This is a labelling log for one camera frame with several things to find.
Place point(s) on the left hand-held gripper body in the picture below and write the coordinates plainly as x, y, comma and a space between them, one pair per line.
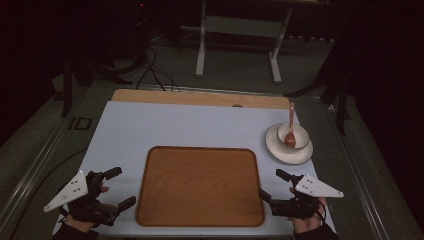
76, 190

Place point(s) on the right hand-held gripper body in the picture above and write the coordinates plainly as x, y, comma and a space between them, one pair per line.
313, 190

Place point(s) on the person's right hand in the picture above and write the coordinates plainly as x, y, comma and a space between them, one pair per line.
308, 225

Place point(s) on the person's left hand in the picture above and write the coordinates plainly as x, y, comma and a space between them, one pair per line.
79, 225

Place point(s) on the white plate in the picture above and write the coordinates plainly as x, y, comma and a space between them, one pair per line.
293, 156

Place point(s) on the brown wooden spoon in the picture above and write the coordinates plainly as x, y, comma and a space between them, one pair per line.
290, 138

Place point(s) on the white bowl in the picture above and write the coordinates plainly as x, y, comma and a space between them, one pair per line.
301, 135

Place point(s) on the wooden tray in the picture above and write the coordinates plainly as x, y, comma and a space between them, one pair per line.
200, 186

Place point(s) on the pale blue table mat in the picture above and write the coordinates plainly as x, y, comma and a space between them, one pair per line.
166, 125

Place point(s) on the black metal stand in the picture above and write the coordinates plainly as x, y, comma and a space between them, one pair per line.
66, 90
341, 100

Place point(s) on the white metal stand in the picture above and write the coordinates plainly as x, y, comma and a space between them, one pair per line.
245, 26

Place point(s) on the metal floor rail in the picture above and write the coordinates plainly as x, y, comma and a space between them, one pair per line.
36, 166
356, 173

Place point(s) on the black rectangular bracket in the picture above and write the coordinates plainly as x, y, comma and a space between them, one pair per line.
80, 123

